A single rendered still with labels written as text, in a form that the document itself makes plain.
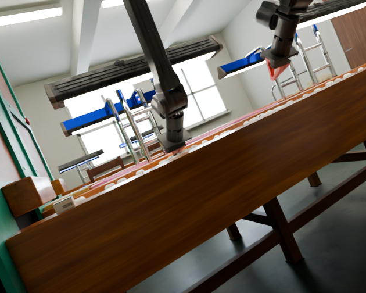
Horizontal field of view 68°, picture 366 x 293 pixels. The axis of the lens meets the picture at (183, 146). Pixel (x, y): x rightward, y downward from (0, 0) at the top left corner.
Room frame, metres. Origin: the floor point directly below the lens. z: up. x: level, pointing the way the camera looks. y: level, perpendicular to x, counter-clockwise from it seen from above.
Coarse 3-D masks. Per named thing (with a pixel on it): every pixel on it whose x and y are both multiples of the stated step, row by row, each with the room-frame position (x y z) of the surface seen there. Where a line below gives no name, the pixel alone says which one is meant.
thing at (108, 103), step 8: (136, 88) 1.33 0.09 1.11; (144, 96) 1.33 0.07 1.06; (104, 104) 1.37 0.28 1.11; (112, 104) 1.26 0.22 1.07; (144, 104) 1.31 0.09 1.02; (112, 112) 1.26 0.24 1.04; (120, 120) 1.27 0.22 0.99; (136, 120) 1.29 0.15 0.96; (144, 120) 1.31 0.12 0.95; (152, 120) 1.31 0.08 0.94; (120, 128) 1.26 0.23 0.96; (128, 144) 1.26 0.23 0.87; (160, 144) 1.32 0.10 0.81; (136, 160) 1.26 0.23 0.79
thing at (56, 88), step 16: (176, 48) 0.96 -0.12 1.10; (192, 48) 0.97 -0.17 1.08; (208, 48) 0.98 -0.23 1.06; (128, 64) 0.89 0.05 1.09; (144, 64) 0.90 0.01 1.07; (176, 64) 0.93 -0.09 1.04; (64, 80) 0.82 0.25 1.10; (80, 80) 0.83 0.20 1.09; (96, 80) 0.83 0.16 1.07; (112, 80) 0.84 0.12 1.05; (48, 96) 0.78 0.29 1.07; (64, 96) 0.79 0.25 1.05
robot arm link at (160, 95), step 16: (128, 0) 0.69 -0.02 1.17; (144, 0) 0.70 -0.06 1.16; (144, 16) 0.70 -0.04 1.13; (144, 32) 0.71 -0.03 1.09; (144, 48) 0.74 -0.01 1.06; (160, 48) 0.73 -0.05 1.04; (160, 64) 0.73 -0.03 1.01; (160, 80) 0.74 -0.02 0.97; (176, 80) 0.76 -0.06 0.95; (160, 96) 0.77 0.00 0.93; (176, 96) 0.76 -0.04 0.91
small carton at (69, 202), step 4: (72, 196) 0.55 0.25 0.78; (64, 200) 0.51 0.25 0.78; (68, 200) 0.52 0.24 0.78; (72, 200) 0.52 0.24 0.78; (56, 204) 0.51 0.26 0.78; (60, 204) 0.51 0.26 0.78; (64, 204) 0.51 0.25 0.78; (68, 204) 0.51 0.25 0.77; (72, 204) 0.52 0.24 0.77; (56, 208) 0.51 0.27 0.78; (60, 208) 0.51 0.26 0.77; (64, 208) 0.51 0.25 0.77; (68, 208) 0.51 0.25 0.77; (56, 212) 0.51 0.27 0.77; (60, 212) 0.51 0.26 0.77
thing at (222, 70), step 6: (294, 48) 1.87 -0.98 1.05; (258, 54) 1.79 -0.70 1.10; (240, 60) 1.73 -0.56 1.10; (246, 60) 1.74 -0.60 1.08; (252, 60) 1.74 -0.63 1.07; (258, 60) 1.75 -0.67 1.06; (264, 60) 1.77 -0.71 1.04; (222, 66) 1.68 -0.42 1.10; (228, 66) 1.69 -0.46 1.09; (234, 66) 1.69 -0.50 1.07; (240, 66) 1.70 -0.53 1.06; (246, 66) 1.71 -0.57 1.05; (222, 72) 1.66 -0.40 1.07; (228, 72) 1.66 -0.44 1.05; (234, 72) 1.68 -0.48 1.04; (222, 78) 1.72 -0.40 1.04
